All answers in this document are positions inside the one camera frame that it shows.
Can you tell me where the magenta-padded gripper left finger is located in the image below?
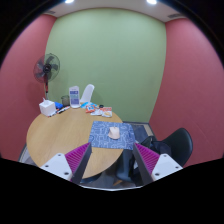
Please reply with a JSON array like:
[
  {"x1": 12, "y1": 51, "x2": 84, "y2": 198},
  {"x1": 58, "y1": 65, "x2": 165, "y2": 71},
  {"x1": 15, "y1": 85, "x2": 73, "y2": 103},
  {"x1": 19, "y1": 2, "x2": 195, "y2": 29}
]
[{"x1": 39, "y1": 142, "x2": 93, "y2": 186}]

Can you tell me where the white marker with black cap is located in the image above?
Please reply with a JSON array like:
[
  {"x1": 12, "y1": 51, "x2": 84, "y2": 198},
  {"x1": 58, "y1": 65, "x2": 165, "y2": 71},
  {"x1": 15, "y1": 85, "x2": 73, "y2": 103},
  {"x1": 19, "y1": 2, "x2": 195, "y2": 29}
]
[{"x1": 56, "y1": 105, "x2": 71, "y2": 115}]

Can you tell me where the clear stand with blue sign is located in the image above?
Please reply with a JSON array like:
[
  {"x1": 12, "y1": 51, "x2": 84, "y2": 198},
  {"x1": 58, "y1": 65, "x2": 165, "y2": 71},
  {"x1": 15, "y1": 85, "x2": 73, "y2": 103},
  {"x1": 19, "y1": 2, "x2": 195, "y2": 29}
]
[{"x1": 68, "y1": 85, "x2": 81, "y2": 109}]

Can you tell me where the white tissue box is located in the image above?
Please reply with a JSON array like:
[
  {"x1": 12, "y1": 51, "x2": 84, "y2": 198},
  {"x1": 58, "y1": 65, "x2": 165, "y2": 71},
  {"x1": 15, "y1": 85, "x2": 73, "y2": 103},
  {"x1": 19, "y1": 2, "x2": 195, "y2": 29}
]
[{"x1": 38, "y1": 97, "x2": 57, "y2": 117}]

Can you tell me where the orange snack packet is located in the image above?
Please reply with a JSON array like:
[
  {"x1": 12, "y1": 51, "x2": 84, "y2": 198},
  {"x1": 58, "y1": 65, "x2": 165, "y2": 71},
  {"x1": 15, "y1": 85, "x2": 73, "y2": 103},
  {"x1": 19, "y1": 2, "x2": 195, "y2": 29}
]
[{"x1": 101, "y1": 106, "x2": 114, "y2": 119}]

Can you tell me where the blue patterned mouse pad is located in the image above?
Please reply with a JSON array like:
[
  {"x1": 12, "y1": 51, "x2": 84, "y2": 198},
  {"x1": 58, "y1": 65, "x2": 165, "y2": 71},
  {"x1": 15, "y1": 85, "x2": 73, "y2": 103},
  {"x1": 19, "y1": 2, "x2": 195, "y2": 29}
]
[{"x1": 88, "y1": 120, "x2": 137, "y2": 151}]

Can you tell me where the red snack packet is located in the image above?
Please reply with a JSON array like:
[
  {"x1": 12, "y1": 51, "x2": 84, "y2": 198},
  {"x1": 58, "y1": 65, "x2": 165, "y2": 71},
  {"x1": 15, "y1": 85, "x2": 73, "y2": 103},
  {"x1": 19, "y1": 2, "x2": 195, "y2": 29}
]
[{"x1": 85, "y1": 103, "x2": 98, "y2": 114}]

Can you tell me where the white snack packet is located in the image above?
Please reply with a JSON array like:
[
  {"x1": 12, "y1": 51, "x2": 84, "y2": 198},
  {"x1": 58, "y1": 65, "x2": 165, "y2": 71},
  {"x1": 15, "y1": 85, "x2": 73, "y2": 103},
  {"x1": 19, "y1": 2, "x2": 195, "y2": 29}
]
[{"x1": 90, "y1": 107, "x2": 103, "y2": 117}]

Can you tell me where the dark mesh pen cup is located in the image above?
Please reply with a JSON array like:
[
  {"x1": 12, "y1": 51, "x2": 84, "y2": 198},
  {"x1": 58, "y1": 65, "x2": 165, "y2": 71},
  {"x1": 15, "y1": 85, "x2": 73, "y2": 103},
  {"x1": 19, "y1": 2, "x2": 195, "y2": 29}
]
[{"x1": 60, "y1": 95, "x2": 71, "y2": 108}]

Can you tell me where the black and red standing fan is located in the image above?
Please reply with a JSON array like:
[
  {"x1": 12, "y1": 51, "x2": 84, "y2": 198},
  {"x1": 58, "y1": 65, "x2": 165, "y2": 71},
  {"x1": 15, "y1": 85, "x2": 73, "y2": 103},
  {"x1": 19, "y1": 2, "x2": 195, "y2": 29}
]
[{"x1": 33, "y1": 52, "x2": 61, "y2": 101}]

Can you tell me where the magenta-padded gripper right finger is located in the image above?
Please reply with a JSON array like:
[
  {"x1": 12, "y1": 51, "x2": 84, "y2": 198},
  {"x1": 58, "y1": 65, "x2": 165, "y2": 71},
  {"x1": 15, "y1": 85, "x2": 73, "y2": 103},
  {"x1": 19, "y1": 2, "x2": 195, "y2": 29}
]
[{"x1": 132, "y1": 142, "x2": 184, "y2": 186}]

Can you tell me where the cream white computer mouse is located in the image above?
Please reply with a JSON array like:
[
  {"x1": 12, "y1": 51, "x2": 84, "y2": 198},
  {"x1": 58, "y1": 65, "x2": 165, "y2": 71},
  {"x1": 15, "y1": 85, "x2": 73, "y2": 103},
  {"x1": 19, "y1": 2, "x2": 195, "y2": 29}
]
[{"x1": 107, "y1": 126, "x2": 121, "y2": 141}]

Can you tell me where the black chair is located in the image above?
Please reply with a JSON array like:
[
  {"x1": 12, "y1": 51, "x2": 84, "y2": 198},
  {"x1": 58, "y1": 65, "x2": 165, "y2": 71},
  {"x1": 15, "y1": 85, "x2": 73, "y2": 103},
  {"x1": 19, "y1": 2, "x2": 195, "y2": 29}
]
[{"x1": 139, "y1": 127, "x2": 194, "y2": 168}]

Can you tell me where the white plastic chair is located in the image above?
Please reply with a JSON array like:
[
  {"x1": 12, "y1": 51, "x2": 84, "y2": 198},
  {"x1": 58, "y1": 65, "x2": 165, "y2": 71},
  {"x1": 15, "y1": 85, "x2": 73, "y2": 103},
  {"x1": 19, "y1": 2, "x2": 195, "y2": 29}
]
[{"x1": 79, "y1": 83, "x2": 96, "y2": 105}]

